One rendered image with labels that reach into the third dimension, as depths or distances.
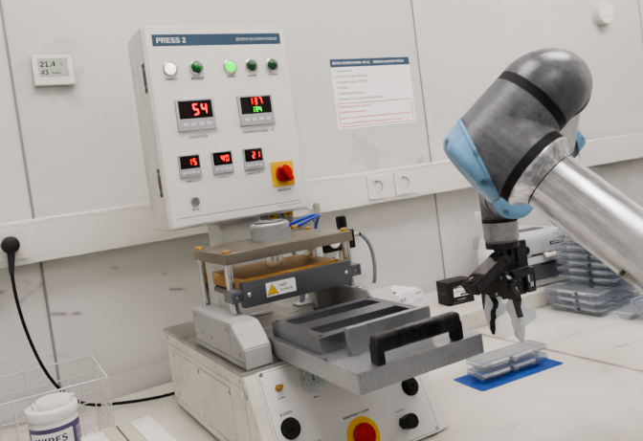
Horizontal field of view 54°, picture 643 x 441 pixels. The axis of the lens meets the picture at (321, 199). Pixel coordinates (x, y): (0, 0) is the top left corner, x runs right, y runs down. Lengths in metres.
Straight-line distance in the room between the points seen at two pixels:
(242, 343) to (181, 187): 0.41
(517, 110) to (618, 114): 1.96
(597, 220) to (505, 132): 0.16
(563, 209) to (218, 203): 0.75
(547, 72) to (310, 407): 0.63
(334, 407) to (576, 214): 0.51
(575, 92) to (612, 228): 0.19
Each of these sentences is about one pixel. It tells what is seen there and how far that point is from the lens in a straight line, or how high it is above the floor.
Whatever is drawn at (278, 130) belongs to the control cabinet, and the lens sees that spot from 1.43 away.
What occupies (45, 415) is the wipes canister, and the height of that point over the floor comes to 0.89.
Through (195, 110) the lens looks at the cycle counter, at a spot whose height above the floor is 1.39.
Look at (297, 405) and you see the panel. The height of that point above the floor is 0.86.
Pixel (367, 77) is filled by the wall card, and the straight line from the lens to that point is 1.99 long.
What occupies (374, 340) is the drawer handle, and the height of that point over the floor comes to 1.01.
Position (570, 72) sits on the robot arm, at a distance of 0.93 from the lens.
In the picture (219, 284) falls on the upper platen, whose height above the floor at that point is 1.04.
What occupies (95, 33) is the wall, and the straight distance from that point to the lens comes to 1.70.
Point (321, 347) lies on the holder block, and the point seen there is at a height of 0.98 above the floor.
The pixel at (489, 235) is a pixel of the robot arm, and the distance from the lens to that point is 1.39.
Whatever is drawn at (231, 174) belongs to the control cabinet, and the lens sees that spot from 1.38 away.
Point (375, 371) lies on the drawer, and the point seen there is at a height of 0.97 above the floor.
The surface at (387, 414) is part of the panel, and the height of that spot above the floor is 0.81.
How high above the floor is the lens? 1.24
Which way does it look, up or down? 3 degrees down
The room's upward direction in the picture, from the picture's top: 7 degrees counter-clockwise
